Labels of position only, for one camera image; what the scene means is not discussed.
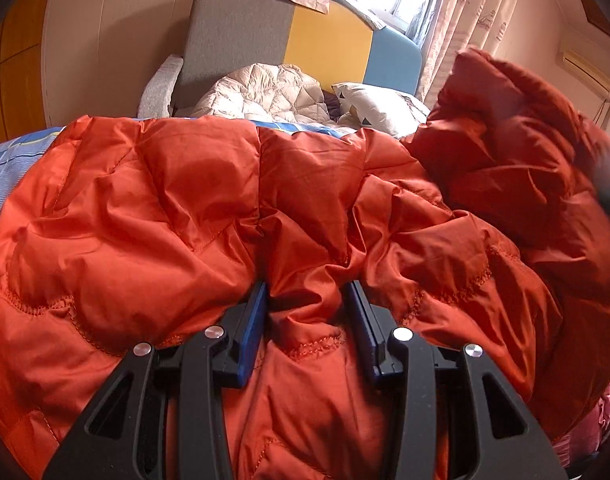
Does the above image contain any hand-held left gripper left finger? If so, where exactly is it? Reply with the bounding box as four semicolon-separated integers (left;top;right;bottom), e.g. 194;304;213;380
42;280;269;480

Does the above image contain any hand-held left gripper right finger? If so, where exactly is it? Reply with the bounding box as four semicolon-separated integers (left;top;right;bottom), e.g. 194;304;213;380
347;281;568;480

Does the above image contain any orange down jacket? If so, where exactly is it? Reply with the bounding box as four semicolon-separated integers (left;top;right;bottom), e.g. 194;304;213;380
0;47;610;480

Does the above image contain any white air conditioner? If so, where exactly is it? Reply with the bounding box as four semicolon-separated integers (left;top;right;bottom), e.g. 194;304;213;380
557;35;610;94

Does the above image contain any pink patterned curtain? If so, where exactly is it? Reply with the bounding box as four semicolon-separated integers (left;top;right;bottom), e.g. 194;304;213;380
412;0;532;107

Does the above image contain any white pillow with triangles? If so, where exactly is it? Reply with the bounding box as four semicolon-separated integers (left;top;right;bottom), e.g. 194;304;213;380
331;82;432;139

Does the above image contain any pink quilt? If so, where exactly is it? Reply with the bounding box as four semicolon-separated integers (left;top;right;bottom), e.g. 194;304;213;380
549;360;610;467

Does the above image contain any white quilted jacket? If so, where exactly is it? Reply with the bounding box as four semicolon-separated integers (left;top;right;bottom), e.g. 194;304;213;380
189;62;339;126

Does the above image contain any grey cushion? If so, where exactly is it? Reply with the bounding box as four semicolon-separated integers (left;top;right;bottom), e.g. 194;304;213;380
136;55;186;119

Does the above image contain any blue plaid bedsheet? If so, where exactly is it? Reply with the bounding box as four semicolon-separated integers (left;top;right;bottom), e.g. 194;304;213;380
0;119;358;252

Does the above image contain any grey yellow blue headboard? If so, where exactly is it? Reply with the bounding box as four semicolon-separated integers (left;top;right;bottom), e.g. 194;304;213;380
174;0;426;107

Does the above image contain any wooden wardrobe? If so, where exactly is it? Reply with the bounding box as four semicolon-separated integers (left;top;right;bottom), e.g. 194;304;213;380
0;0;62;152

